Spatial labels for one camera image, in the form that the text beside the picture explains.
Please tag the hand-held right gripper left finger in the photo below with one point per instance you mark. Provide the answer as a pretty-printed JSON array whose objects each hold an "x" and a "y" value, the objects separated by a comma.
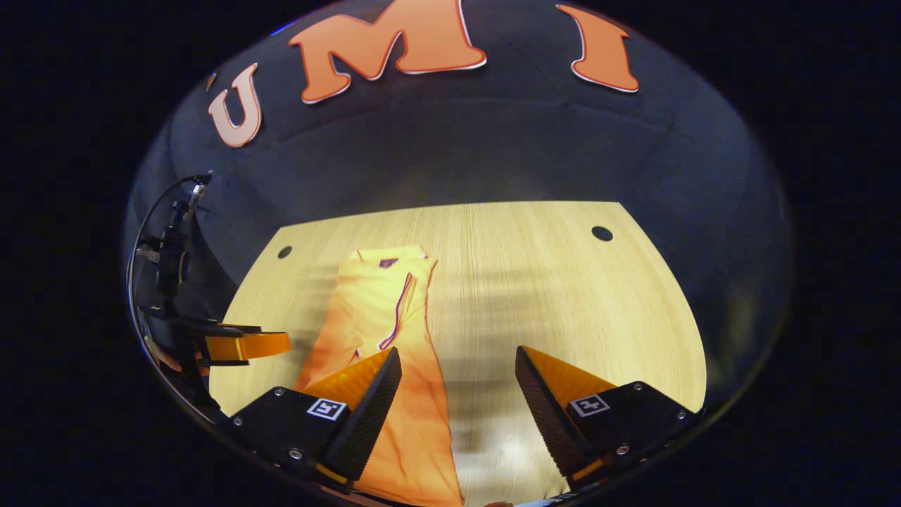
[{"x": 373, "y": 419}]

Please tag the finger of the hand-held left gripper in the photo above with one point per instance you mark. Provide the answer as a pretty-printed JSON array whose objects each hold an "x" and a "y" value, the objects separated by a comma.
[{"x": 246, "y": 346}]

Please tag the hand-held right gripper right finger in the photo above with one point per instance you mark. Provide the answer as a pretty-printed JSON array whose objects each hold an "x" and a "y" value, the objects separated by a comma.
[{"x": 542, "y": 408}]

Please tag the orange T-shirt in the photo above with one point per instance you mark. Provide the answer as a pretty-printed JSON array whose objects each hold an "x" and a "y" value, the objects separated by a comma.
[{"x": 415, "y": 422}]

